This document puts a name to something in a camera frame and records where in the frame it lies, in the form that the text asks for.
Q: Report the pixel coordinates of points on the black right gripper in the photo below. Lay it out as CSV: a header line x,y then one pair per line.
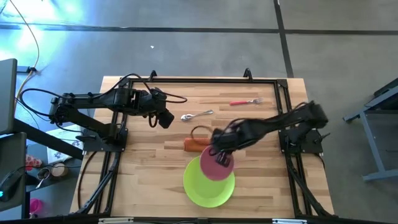
x,y
225,138

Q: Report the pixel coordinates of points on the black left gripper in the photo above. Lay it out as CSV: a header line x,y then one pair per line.
x,y
164,118

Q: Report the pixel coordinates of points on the pink bowl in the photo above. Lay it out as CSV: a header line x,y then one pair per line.
x,y
214,172

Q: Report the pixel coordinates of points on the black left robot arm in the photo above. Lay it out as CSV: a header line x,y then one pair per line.
x,y
93,101

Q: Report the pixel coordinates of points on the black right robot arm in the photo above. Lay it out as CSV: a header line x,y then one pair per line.
x,y
280,119

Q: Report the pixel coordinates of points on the silver metal spoon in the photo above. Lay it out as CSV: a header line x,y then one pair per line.
x,y
186,117

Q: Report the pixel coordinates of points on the orange carrot toy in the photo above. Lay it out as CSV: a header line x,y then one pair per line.
x,y
194,145

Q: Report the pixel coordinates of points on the lime green plate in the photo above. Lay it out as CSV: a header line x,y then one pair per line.
x,y
205,193

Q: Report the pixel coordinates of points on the black clamp hook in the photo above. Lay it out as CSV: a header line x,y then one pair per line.
x,y
152,74
247,74

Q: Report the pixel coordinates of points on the white paper sheets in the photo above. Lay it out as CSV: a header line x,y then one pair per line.
x,y
62,149

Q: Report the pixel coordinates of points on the brown tape roll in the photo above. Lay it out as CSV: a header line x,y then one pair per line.
x,y
59,169

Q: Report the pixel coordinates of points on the black desk beam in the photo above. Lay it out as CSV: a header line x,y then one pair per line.
x,y
46,137

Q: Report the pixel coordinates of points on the small metal cup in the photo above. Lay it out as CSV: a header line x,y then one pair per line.
x,y
43,173

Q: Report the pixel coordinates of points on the red patterned pouch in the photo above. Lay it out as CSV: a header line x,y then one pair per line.
x,y
32,161

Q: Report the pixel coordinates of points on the grey metal cart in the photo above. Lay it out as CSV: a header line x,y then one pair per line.
x,y
370,140

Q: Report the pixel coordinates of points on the pink plastic cup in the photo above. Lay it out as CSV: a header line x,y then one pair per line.
x,y
36,206

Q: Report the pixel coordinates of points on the dark computer monitor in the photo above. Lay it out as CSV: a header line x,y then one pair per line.
x,y
6,93

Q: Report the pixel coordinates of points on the black computer mouse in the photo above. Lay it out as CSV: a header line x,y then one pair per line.
x,y
9,186

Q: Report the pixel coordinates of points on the black metal table frame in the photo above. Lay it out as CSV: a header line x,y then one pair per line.
x,y
202,80

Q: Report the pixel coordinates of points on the silver metal bracket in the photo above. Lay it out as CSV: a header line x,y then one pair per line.
x,y
115,220
289,221

